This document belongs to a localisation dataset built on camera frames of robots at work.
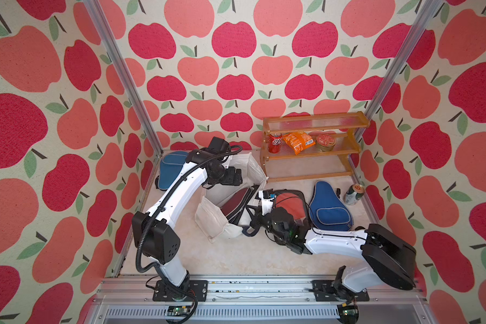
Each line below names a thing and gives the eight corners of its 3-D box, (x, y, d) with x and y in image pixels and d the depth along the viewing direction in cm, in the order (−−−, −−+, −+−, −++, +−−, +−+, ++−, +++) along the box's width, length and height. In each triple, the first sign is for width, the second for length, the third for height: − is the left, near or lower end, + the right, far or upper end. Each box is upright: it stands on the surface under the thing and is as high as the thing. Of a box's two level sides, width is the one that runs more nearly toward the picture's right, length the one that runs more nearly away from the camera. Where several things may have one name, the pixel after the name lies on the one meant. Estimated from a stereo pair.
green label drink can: (345, 205, 98) (354, 194, 90) (341, 195, 102) (350, 183, 94) (356, 205, 98) (367, 194, 90) (352, 195, 102) (362, 183, 94)
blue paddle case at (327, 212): (313, 231, 90) (315, 227, 87) (302, 185, 107) (304, 180, 103) (351, 231, 90) (355, 227, 87) (335, 185, 107) (338, 180, 103)
